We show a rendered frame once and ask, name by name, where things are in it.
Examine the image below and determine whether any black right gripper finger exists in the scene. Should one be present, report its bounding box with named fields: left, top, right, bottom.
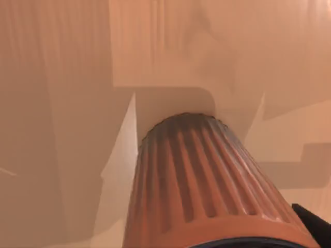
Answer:
left=291, top=203, right=331, bottom=248

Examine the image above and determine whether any ribbed terracotta plant pot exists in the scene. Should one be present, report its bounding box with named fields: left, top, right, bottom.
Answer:
left=123, top=112, right=321, bottom=248

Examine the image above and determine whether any wooden cupboard face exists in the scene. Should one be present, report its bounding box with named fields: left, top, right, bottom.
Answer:
left=0, top=0, right=331, bottom=248

